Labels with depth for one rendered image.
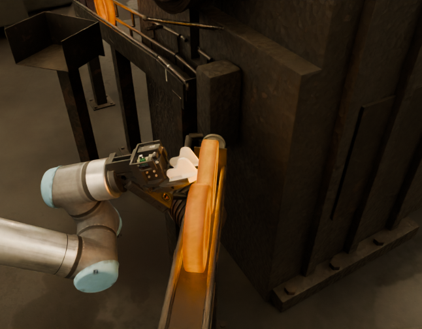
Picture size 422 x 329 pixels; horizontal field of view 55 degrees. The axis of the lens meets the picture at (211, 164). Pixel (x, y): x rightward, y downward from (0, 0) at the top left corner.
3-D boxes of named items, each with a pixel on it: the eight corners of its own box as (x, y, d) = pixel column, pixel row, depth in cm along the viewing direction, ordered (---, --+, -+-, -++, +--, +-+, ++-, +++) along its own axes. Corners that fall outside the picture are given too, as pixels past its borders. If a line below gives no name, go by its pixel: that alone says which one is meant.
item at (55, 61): (81, 155, 204) (44, 10, 158) (125, 169, 195) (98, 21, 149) (53, 179, 190) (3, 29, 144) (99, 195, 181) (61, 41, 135)
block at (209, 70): (227, 129, 123) (229, 55, 108) (241, 143, 118) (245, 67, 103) (196, 140, 119) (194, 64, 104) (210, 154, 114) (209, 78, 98)
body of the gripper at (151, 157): (155, 160, 78) (100, 170, 81) (170, 192, 83) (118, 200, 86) (162, 138, 84) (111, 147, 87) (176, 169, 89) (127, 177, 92)
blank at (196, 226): (211, 167, 74) (193, 166, 74) (202, 224, 61) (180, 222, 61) (211, 230, 82) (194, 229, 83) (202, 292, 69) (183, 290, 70)
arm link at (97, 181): (100, 209, 87) (112, 179, 95) (120, 205, 86) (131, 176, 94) (80, 178, 82) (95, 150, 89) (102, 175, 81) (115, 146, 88)
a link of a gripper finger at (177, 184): (186, 183, 80) (146, 189, 82) (189, 188, 81) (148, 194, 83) (189, 168, 84) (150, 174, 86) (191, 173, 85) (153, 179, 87)
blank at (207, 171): (220, 126, 87) (204, 126, 87) (214, 167, 74) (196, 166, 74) (217, 185, 95) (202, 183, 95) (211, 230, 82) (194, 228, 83)
